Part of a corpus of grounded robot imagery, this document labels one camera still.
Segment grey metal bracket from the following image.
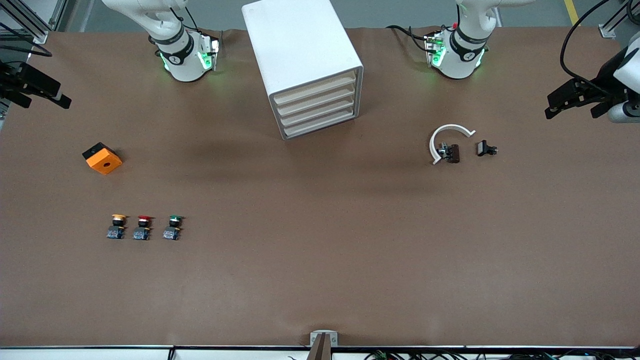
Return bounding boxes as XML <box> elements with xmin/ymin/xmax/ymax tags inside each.
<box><xmin>310</xmin><ymin>330</ymin><xmax>339</xmax><ymax>347</ymax></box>

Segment tangled cables below table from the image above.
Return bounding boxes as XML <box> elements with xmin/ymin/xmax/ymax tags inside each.
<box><xmin>365</xmin><ymin>350</ymin><xmax>640</xmax><ymax>360</ymax></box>

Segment brown bar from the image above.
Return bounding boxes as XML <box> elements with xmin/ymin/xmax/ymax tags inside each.
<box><xmin>307</xmin><ymin>334</ymin><xmax>333</xmax><ymax>360</ymax></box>

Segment white curved plastic part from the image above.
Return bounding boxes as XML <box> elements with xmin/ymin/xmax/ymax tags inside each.
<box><xmin>429</xmin><ymin>123</ymin><xmax>477</xmax><ymax>166</ymax></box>

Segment aluminium frame profile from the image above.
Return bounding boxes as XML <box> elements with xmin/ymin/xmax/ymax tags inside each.
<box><xmin>0</xmin><ymin>0</ymin><xmax>69</xmax><ymax>45</ymax></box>
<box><xmin>599</xmin><ymin>0</ymin><xmax>640</xmax><ymax>39</ymax></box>

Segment red push button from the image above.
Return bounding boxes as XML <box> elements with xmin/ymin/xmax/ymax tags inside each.
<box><xmin>132</xmin><ymin>215</ymin><xmax>154</xmax><ymax>241</ymax></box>

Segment black base cable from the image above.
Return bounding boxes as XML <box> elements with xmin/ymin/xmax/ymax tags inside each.
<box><xmin>386</xmin><ymin>24</ymin><xmax>431</xmax><ymax>52</ymax></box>

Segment white table edge rail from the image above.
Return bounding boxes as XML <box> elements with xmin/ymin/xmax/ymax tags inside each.
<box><xmin>0</xmin><ymin>345</ymin><xmax>640</xmax><ymax>360</ymax></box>

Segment orange black button box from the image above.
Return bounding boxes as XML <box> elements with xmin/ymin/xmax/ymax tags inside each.
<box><xmin>82</xmin><ymin>142</ymin><xmax>123</xmax><ymax>175</ymax></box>

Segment green push button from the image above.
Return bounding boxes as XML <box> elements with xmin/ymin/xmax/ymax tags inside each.
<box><xmin>162</xmin><ymin>214</ymin><xmax>184</xmax><ymax>241</ymax></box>

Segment yellow push button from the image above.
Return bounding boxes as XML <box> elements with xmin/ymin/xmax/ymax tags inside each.
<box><xmin>106</xmin><ymin>214</ymin><xmax>128</xmax><ymax>240</ymax></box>

